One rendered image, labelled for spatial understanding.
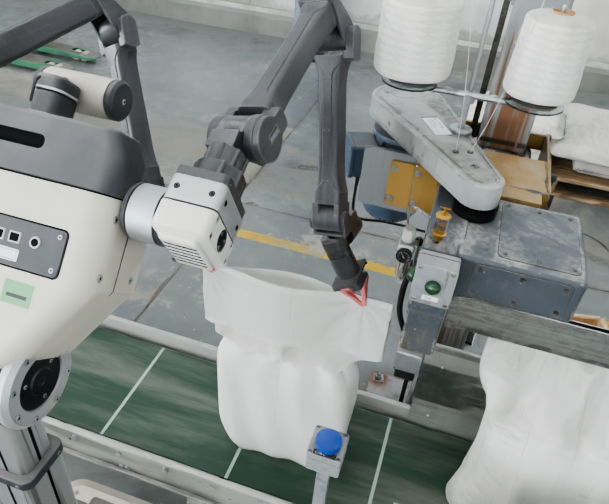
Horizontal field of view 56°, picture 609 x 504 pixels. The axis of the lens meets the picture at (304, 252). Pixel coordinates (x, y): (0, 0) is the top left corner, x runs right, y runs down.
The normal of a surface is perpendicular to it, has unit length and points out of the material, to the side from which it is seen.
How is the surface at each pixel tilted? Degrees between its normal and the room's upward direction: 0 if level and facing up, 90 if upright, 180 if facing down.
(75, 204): 50
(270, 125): 76
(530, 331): 90
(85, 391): 0
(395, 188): 90
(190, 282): 0
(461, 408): 90
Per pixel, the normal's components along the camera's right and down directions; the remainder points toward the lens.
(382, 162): -0.31, 0.56
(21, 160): -0.20, -0.08
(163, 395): 0.07, -0.79
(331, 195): -0.48, 0.22
